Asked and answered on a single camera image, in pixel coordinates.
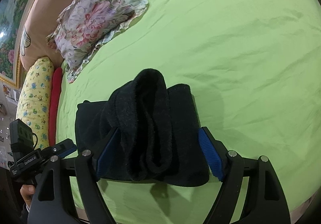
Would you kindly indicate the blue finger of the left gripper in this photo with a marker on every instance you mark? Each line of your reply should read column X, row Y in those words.
column 64, row 148

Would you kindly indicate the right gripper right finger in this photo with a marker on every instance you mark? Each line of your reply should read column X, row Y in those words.
column 214, row 152

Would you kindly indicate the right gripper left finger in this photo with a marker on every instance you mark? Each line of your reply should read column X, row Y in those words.
column 107, row 156

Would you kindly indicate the black pants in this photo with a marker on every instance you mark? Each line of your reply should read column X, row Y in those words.
column 158, row 131

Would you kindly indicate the person's left hand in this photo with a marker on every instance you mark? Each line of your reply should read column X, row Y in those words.
column 27, row 192

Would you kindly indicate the red pillow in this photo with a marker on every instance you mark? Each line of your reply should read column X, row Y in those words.
column 54, row 103

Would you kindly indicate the yellow cartoon bolster pillow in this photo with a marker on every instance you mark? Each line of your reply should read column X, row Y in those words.
column 34, row 102

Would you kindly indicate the green bed sheet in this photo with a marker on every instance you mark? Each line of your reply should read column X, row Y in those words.
column 253, row 67

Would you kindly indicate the floral ruffled pillow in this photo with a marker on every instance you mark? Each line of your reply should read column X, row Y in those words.
column 86, row 25

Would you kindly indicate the framed landscape painting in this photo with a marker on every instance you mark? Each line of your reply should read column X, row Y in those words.
column 13, row 15

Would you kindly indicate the black camera box left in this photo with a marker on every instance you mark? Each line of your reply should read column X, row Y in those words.
column 21, row 137

